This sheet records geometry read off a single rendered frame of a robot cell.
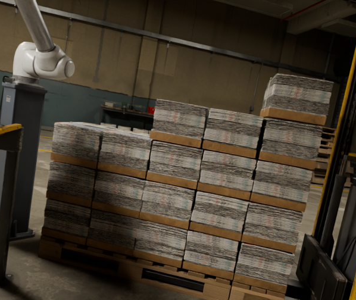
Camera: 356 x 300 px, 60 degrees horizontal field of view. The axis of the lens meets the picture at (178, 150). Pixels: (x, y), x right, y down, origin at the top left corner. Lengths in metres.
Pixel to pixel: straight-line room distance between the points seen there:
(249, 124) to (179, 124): 0.37
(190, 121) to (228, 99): 7.44
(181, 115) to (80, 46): 7.05
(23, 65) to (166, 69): 6.70
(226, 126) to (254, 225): 0.55
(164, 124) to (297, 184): 0.78
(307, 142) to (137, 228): 1.04
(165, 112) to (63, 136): 0.61
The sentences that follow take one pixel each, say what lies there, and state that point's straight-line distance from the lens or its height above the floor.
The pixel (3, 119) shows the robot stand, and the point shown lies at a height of 0.77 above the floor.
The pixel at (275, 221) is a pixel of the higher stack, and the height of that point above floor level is 0.52.
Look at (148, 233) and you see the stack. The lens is 1.82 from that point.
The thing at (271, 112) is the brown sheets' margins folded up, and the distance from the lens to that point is 1.68.
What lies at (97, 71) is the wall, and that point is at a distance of 8.49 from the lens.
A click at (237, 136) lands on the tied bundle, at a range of 1.66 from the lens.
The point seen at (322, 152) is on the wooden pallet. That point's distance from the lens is 7.78.
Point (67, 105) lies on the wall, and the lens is 8.51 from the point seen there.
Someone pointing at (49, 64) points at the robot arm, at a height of 1.15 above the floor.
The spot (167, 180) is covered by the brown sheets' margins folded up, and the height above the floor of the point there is 0.63.
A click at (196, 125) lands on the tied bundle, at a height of 0.95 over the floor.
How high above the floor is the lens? 0.99
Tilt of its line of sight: 6 degrees down
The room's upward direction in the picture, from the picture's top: 10 degrees clockwise
